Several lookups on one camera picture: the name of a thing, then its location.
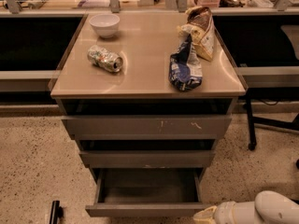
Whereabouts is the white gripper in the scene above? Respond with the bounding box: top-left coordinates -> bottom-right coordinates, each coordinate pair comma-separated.
193,202 -> 236,224

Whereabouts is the grey bottom drawer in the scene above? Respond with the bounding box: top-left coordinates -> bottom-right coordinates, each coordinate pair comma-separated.
86,168 -> 208,217

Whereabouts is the grey drawer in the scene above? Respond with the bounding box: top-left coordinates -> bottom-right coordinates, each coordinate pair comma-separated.
79,140 -> 214,168
86,168 -> 208,217
63,115 -> 232,140

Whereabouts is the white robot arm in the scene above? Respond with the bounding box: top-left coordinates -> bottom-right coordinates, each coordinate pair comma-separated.
193,190 -> 299,224

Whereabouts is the grey drawer cabinet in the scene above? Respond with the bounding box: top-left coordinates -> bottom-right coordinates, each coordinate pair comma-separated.
51,12 -> 246,176

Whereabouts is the grey middle drawer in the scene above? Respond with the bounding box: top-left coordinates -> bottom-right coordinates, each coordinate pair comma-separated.
79,140 -> 214,168

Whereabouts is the grey top drawer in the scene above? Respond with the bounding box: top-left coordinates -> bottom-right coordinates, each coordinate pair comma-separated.
63,115 -> 232,140

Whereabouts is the black table leg with caster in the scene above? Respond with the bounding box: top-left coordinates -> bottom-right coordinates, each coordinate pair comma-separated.
244,95 -> 299,151

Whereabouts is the black object on floor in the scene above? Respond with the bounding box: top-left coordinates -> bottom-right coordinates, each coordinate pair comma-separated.
49,201 -> 64,224

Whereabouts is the blue chip bag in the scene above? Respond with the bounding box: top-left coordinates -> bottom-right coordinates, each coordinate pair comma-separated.
168,35 -> 203,91

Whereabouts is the brown yellow chip bag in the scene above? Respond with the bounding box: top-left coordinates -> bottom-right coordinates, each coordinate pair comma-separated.
177,7 -> 215,62

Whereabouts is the white bowl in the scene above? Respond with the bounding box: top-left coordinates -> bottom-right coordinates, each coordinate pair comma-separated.
89,14 -> 120,38

